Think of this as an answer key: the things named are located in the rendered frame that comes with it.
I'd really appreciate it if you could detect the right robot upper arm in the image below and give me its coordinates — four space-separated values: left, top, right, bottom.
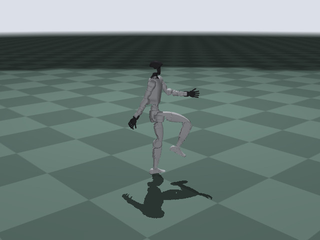
143 80 156 105

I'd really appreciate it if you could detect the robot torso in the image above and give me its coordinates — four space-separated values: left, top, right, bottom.
147 76 163 121

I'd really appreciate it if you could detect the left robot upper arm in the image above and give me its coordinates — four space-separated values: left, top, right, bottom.
158 76 173 95

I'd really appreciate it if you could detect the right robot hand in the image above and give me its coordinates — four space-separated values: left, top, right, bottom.
128 116 140 130

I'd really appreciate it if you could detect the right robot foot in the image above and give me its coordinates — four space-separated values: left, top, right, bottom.
169 145 186 157

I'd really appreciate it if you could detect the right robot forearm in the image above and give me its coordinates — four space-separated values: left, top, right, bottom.
134 98 148 118

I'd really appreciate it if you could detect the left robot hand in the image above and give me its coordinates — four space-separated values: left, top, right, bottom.
184 88 199 98

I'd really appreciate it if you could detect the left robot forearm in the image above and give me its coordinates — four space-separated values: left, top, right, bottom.
172 89 187 97

